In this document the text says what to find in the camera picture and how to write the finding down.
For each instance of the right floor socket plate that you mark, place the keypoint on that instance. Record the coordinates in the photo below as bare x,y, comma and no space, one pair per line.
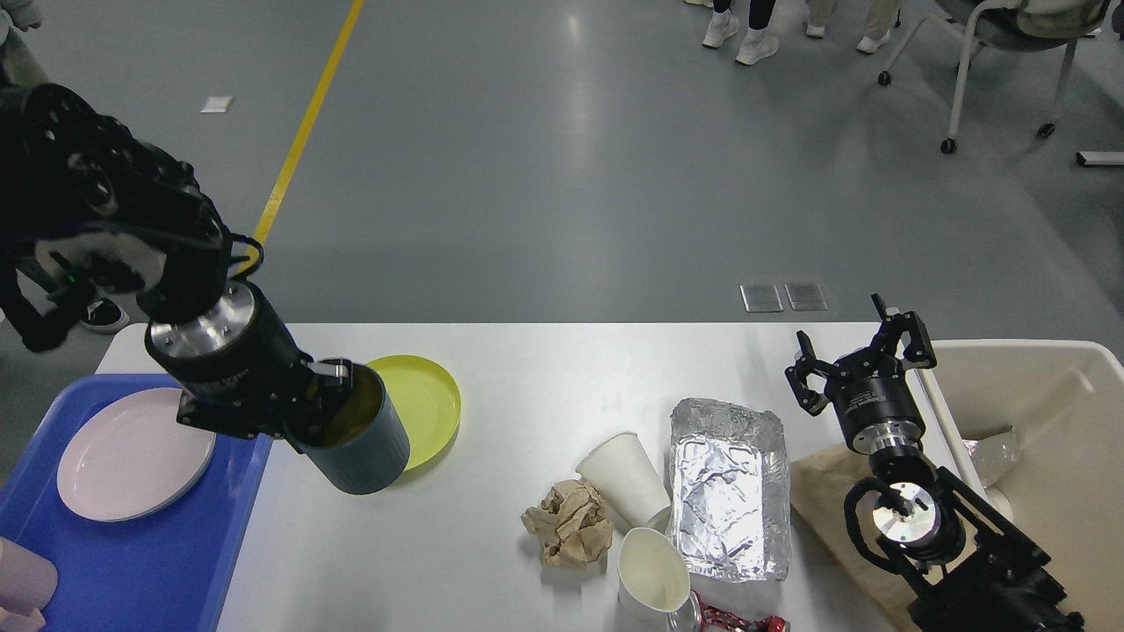
806,297

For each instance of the aluminium foil tray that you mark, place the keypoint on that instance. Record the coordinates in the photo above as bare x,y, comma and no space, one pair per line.
730,482

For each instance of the person in jeans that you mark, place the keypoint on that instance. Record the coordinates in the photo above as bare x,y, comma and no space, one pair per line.
20,67

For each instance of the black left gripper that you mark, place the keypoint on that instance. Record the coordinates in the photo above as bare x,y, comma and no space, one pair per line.
237,364

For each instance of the floor socket plate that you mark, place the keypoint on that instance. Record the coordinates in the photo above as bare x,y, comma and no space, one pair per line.
761,298
806,297

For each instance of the white paper on floor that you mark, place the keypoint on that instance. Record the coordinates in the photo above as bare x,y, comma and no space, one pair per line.
216,104

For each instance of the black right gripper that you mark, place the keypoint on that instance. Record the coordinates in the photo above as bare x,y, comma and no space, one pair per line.
878,399

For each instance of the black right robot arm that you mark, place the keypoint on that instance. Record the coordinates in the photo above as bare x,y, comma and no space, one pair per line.
969,567

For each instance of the upright white paper cup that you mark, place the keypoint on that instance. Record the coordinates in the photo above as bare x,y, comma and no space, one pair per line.
653,579

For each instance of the brown paper bag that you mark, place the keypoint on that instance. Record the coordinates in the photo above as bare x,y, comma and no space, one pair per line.
818,487

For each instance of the crumpled brown paper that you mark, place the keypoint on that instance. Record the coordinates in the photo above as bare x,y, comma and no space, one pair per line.
571,525

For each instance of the lying white paper cup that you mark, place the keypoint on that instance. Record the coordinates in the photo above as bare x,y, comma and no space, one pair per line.
623,473

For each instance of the pink plate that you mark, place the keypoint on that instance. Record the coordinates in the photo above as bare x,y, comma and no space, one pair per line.
133,458

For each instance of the white bar on floor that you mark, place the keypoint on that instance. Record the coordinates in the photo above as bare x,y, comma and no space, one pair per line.
1087,158

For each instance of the yellow plate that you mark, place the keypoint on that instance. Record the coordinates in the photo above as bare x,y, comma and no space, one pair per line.
427,400

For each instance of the person in beige trousers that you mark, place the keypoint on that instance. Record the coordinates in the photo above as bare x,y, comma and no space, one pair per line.
880,19

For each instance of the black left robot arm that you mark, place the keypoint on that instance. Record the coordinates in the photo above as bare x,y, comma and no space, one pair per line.
89,209

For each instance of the pink mug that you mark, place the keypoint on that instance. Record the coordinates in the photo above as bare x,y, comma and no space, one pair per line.
28,583

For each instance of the left floor socket plate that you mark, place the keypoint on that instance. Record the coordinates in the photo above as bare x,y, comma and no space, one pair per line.
761,298

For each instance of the beige plastic bin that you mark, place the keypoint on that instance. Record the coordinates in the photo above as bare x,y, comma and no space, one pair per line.
1063,401

